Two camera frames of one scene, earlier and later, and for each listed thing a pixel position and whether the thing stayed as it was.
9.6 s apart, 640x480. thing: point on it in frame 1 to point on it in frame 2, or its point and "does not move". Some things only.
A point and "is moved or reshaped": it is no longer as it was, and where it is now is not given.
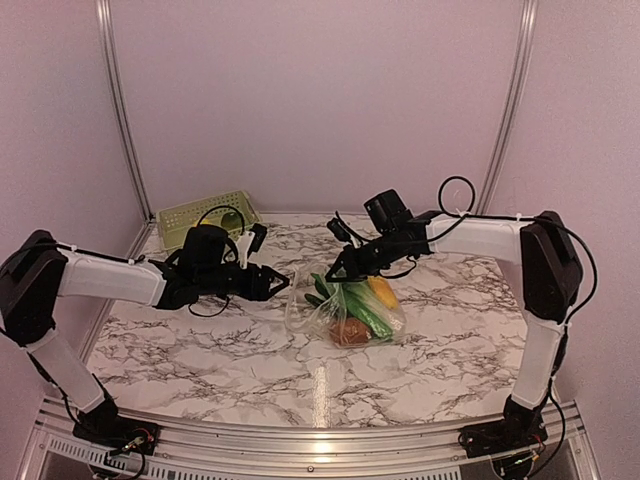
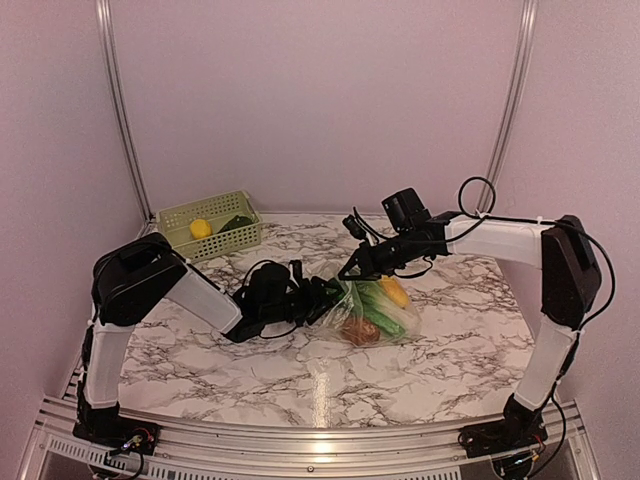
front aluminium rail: (306, 451) does not move
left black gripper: (259, 290) to (318, 299)
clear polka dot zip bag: (347, 314) is moved or reshaped
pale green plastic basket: (235, 213) does not move
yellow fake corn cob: (385, 291) to (394, 290)
